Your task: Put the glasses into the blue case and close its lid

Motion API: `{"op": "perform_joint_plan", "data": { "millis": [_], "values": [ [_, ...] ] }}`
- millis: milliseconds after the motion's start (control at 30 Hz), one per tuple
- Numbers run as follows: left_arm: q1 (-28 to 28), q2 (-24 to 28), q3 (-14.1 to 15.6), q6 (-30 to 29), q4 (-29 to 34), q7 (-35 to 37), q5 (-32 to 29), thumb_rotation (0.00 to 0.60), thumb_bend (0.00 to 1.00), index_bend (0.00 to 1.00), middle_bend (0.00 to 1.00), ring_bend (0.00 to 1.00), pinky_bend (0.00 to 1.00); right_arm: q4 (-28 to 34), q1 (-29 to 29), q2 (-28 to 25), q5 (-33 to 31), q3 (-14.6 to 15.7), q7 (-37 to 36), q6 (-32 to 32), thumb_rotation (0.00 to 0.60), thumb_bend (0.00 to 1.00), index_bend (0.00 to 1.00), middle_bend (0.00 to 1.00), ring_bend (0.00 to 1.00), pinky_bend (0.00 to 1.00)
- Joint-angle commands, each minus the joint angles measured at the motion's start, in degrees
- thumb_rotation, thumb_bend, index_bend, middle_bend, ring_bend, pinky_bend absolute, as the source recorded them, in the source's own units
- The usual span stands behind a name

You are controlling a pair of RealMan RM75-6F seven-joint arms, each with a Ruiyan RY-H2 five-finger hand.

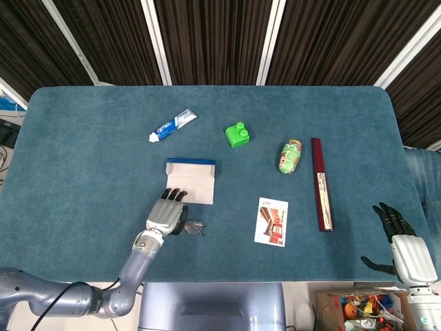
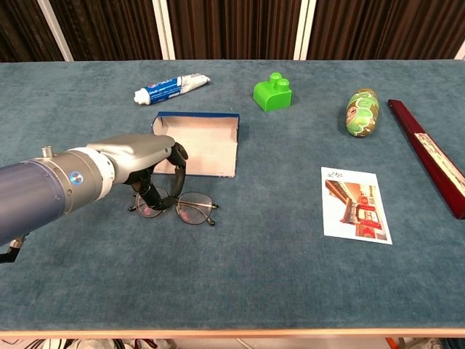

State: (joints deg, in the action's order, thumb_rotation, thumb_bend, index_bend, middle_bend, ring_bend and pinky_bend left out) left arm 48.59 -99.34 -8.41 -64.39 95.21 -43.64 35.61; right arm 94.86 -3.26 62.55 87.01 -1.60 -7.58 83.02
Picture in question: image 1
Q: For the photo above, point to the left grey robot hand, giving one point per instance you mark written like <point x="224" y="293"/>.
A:
<point x="165" y="217"/>

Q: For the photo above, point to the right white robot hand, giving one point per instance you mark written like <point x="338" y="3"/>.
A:
<point x="413" y="262"/>

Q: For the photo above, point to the eyeglasses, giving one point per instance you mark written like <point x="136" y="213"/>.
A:
<point x="193" y="228"/>

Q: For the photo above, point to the blue glasses case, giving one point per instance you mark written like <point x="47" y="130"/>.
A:
<point x="196" y="186"/>

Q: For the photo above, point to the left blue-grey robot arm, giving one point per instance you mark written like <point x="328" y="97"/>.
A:
<point x="138" y="269"/>

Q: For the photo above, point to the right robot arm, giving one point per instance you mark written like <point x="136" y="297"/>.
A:
<point x="425" y="310"/>

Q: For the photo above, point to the green labelled can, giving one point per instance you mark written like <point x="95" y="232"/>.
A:
<point x="289" y="157"/>

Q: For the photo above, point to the blue velvet table cloth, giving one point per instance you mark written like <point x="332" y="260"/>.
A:
<point x="103" y="172"/>

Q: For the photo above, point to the blue denim fabric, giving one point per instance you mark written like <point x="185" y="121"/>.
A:
<point x="427" y="179"/>

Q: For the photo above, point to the blue white toothpaste tube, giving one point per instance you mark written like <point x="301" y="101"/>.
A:
<point x="169" y="127"/>

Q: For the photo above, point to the cardboard box of toys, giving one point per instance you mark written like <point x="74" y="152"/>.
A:
<point x="327" y="310"/>

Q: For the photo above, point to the blue-grey robot torso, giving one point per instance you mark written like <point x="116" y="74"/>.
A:
<point x="213" y="307"/>

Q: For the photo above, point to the postcard with red building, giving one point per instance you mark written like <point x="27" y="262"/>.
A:
<point x="270" y="224"/>

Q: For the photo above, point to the green toy building brick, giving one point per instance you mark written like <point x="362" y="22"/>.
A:
<point x="236" y="138"/>

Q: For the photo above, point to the long dark red box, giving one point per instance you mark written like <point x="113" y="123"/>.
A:
<point x="318" y="158"/>

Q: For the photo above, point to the black electronic device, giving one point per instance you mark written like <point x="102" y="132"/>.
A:
<point x="8" y="132"/>

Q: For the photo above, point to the dark brown pleated curtain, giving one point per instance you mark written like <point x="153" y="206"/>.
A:
<point x="213" y="38"/>

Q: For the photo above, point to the white partition post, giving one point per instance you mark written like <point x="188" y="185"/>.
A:
<point x="271" y="41"/>
<point x="13" y="94"/>
<point x="156" y="41"/>
<point x="73" y="43"/>
<point x="413" y="47"/>

